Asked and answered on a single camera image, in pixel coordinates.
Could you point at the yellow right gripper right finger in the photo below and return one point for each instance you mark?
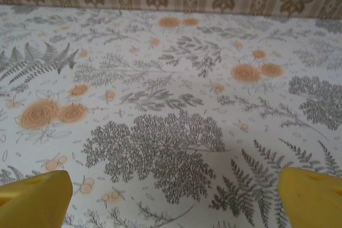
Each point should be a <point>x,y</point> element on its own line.
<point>312,201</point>

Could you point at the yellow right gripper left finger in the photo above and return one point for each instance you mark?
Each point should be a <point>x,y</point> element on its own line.
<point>32,201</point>

